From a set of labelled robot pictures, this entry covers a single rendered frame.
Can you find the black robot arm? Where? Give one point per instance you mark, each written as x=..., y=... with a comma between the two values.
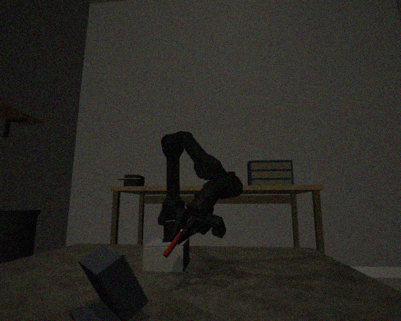
x=222, y=184

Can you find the red peg with white band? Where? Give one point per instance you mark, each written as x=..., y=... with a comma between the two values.
x=172, y=245

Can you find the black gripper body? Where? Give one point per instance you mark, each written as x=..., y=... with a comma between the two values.
x=200, y=207

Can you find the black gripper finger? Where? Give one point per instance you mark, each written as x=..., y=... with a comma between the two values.
x=180, y=222
x=193, y=226

